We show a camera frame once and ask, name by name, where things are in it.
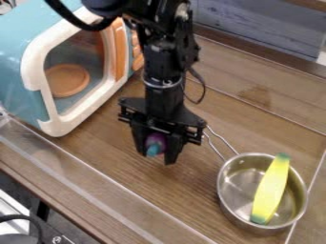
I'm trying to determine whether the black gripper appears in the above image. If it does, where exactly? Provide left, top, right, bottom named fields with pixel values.
left=119, top=77, right=206, bottom=165

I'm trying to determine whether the purple toy eggplant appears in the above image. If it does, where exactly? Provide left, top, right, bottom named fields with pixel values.
left=146, top=132, right=167, bottom=157

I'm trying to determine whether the silver pot with wire handle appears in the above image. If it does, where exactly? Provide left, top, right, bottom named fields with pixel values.
left=205, top=126, right=309, bottom=236

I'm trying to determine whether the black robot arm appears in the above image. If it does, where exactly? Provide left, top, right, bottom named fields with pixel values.
left=44, top=0, right=206, bottom=165

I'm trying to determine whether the orange microwave turntable plate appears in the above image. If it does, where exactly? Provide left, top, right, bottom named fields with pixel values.
left=46, top=64, right=91, bottom=98

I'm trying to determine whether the blue toy microwave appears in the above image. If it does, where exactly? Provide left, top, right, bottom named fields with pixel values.
left=0, top=0, right=144, bottom=137

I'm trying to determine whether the yellow toy corn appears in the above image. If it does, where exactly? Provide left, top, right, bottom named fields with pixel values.
left=250, top=152, right=290, bottom=225

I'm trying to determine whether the black cable bottom left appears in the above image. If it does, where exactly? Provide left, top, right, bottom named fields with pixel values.
left=0, top=213, right=43, bottom=244

